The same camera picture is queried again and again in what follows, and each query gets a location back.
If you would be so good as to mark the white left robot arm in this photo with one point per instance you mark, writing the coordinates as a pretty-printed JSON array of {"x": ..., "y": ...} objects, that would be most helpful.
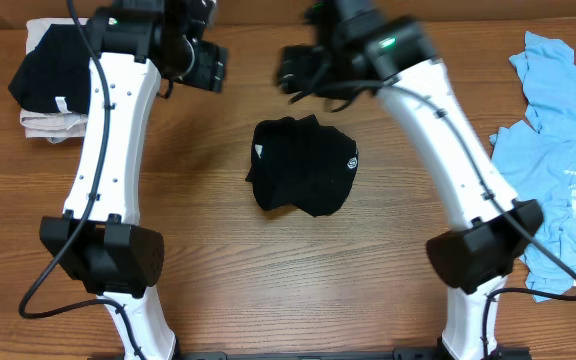
[{"x": 98, "y": 239}]

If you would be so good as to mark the black t-shirt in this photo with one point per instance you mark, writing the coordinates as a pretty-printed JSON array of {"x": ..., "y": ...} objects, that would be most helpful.
[{"x": 303, "y": 163}]

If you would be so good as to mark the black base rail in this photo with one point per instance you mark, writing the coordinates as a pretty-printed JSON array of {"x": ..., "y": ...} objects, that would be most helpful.
[{"x": 313, "y": 355}]

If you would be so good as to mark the folded white garment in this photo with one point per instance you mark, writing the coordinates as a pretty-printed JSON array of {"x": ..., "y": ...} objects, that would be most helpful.
[{"x": 55, "y": 127}]

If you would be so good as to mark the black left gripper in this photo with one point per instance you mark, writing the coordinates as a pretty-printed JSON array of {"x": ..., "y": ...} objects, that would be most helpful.
[{"x": 212, "y": 70}]

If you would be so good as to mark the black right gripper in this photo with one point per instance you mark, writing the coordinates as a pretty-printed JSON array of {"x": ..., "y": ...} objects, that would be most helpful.
[{"x": 303, "y": 69}]

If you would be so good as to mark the light blue t-shirt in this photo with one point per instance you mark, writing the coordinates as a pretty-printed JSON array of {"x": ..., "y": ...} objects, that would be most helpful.
[{"x": 537, "y": 155}]

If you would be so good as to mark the folded black garment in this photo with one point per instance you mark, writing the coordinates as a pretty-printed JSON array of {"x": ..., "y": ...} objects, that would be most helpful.
[{"x": 57, "y": 67}]

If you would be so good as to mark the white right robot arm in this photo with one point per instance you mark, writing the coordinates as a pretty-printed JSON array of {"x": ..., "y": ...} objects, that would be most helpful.
[{"x": 490, "y": 226}]

